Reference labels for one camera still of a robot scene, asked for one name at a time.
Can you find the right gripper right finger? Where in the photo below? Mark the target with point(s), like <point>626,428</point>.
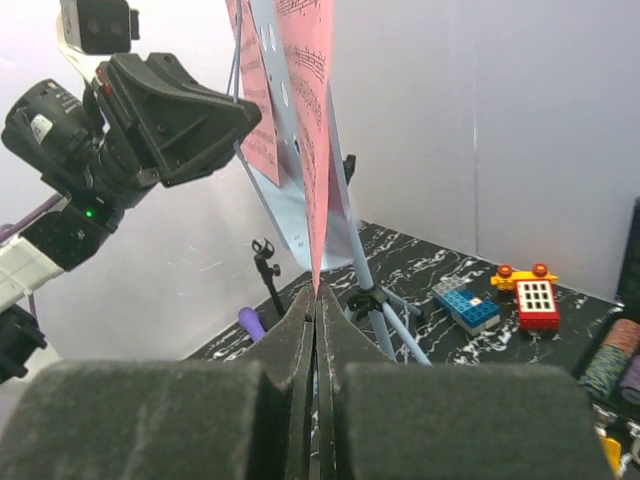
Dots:
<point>382,420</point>

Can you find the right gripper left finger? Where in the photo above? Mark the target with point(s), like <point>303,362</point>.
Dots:
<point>248,418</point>

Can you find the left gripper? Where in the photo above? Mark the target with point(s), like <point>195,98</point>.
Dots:
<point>164,127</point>

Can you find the pink sheet music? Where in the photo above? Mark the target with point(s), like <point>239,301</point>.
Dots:
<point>260,146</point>
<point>306,32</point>

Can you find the light blue music stand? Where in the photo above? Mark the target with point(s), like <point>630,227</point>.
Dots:
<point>282,62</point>

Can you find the black microphone stand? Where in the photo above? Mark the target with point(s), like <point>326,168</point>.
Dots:
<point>263,252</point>

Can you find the purple toy microphone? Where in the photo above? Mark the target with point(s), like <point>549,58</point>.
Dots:
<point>249,320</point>

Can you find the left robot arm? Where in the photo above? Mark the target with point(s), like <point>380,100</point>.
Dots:
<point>64,233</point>

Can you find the blue toy brick block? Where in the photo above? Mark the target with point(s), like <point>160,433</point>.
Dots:
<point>469,311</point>

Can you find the orange yellow toy piece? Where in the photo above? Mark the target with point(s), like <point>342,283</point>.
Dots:
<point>506,276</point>

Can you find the red toy brick block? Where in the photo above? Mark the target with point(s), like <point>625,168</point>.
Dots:
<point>537,308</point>

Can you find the black poker chip case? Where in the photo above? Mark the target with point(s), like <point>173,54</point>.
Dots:
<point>609,369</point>

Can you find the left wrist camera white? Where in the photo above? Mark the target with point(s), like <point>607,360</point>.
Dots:
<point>91,31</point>

